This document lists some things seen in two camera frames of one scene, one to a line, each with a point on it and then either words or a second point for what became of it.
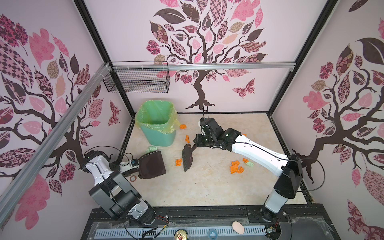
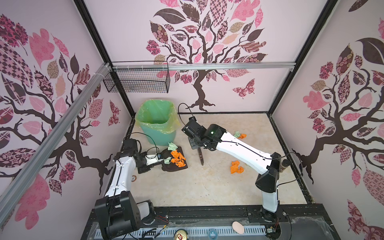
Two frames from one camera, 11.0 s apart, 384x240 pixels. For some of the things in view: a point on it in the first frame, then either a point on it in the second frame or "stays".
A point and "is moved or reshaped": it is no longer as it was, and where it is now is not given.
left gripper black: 115,162 -> 145,168
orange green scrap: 187,139 -> 179,163
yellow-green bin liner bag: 158,116 stays
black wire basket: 139,80 stays
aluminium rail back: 203,66 stays
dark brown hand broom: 187,156 -> 200,155
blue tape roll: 213,234 stays
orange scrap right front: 234,167 stays
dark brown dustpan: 151,164 is moved or reshaped
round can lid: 180,234 stays
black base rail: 306,221 stays
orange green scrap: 151,149 -> 172,146
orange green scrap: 178,162 -> 167,161
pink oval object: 238,227 stays
